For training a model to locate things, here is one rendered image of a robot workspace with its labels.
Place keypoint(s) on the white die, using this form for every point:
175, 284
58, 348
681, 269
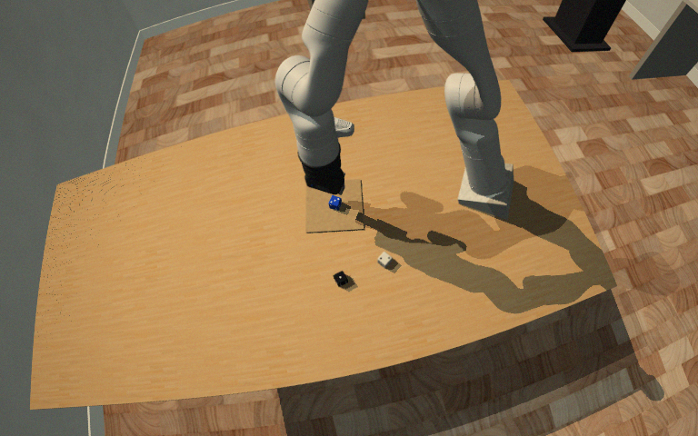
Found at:
384, 259

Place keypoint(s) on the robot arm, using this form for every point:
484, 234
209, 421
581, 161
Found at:
313, 85

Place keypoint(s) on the blue die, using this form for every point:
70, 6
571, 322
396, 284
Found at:
335, 202

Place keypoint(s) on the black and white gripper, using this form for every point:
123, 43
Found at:
322, 167

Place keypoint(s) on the black die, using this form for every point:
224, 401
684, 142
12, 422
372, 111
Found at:
340, 278

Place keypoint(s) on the tan square mat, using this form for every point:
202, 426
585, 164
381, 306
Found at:
321, 218

